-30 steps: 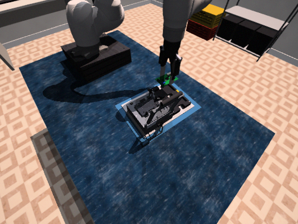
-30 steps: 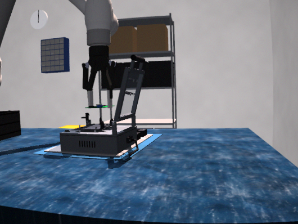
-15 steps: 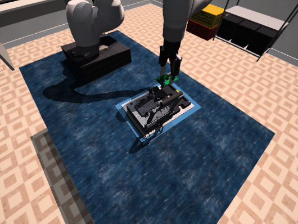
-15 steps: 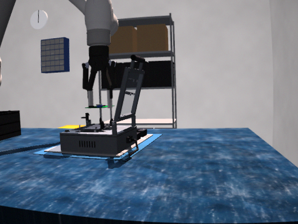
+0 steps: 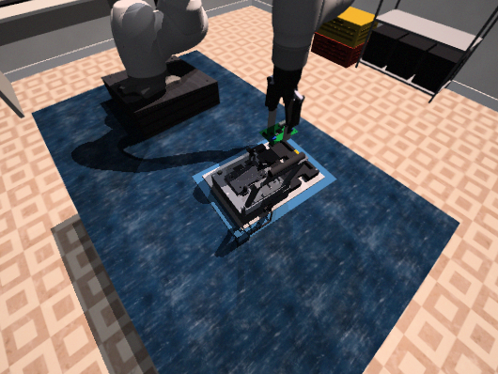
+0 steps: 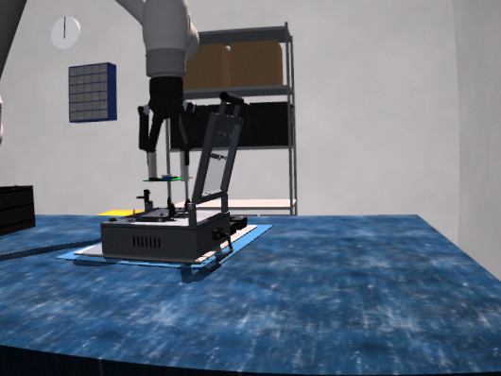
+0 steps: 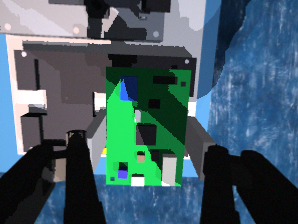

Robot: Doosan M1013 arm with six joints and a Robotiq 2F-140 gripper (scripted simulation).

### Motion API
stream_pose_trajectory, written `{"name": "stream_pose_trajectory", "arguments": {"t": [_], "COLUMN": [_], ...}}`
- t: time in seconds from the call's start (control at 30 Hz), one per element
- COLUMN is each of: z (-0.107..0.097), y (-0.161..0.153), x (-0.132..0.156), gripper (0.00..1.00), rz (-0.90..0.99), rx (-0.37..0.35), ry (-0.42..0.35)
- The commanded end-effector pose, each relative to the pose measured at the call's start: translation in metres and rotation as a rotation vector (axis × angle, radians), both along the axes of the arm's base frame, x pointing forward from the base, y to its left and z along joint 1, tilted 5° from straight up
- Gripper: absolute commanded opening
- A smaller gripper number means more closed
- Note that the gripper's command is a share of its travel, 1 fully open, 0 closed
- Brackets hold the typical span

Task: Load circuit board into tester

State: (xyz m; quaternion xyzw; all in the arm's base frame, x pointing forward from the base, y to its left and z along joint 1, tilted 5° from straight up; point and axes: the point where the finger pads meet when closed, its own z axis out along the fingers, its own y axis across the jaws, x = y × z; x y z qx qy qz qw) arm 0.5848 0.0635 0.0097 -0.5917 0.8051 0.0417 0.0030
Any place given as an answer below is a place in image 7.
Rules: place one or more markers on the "green circuit board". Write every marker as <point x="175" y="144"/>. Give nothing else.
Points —
<point x="146" y="117"/>

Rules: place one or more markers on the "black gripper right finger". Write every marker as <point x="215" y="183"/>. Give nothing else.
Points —
<point x="273" y="199"/>

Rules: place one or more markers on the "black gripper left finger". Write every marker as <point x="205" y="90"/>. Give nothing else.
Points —
<point x="24" y="189"/>

